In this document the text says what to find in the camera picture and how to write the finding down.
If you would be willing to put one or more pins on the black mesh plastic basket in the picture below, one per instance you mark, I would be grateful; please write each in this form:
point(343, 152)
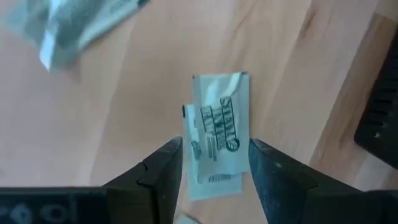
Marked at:
point(382, 124)

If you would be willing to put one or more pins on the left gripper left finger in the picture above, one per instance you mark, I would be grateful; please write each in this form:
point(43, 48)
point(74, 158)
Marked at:
point(155, 186)

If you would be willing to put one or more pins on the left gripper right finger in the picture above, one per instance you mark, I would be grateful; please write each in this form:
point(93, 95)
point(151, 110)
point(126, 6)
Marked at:
point(286, 193)

